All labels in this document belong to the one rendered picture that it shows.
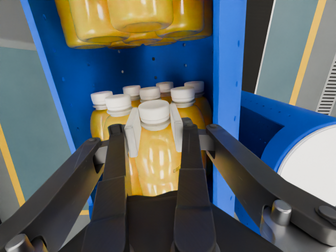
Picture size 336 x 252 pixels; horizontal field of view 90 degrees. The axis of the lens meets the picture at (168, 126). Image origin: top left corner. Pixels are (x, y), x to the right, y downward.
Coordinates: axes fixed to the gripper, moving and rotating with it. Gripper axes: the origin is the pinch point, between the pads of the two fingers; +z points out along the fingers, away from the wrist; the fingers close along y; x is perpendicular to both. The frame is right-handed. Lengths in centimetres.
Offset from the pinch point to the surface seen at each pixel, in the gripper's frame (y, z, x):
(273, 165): 29.9, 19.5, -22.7
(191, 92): 5.8, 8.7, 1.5
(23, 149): -119, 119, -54
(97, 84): -11.6, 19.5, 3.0
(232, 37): 8.6, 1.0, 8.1
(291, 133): 34.9, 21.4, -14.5
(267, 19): 78, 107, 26
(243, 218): 34, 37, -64
